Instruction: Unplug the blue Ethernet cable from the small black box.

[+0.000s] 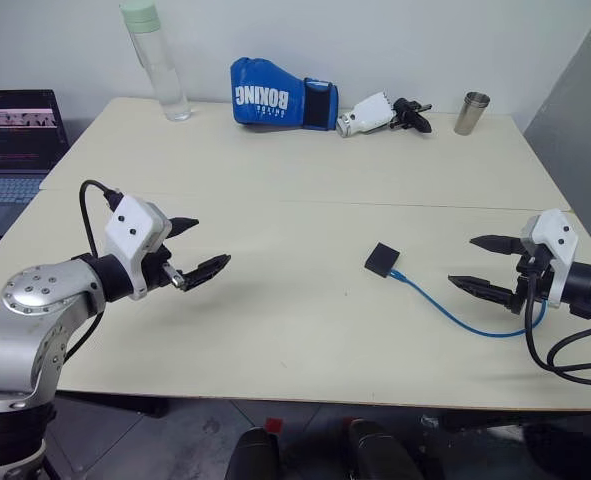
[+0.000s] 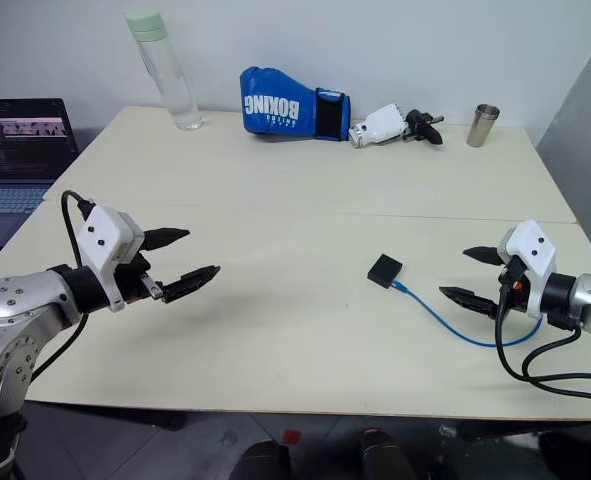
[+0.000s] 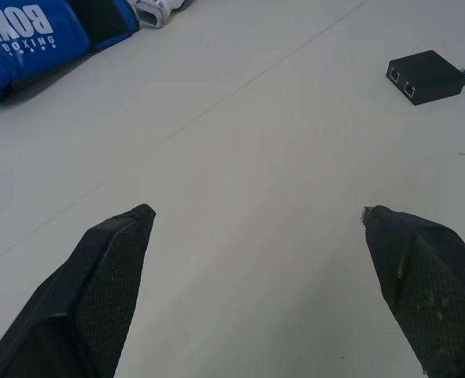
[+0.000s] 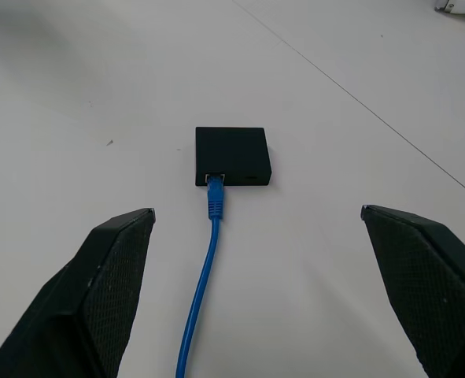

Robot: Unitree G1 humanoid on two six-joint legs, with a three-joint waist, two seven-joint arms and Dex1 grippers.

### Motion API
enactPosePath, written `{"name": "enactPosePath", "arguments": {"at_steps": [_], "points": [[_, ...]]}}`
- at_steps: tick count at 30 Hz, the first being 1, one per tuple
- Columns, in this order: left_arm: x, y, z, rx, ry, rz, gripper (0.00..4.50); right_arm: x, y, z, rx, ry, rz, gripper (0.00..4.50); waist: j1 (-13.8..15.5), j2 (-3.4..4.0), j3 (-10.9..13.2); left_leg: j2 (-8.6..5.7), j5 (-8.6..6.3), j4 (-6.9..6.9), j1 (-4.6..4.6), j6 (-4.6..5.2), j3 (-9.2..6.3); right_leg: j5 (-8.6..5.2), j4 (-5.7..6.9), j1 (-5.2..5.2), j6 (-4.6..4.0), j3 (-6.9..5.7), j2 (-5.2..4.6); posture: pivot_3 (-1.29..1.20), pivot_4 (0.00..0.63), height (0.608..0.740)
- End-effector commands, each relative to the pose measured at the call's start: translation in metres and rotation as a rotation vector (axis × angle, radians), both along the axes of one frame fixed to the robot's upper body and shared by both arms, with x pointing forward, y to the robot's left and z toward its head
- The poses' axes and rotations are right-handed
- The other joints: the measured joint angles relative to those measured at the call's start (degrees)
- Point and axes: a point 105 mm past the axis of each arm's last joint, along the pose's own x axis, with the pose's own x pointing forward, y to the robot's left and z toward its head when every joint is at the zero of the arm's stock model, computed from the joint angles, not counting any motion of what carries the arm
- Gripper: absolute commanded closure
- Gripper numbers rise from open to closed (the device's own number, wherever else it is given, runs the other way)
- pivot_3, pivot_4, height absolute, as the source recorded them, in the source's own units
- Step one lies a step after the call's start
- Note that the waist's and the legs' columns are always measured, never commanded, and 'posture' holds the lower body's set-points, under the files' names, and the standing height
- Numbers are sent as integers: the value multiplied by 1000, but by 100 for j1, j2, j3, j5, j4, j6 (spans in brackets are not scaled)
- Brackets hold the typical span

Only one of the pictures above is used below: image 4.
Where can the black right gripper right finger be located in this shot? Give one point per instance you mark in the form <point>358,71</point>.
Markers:
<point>425,287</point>

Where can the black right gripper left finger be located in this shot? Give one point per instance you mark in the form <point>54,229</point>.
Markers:
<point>78,307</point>

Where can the white metal fixture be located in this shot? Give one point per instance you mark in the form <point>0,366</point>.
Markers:
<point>461,8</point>

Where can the black network box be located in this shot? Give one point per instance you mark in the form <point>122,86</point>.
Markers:
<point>234,151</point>

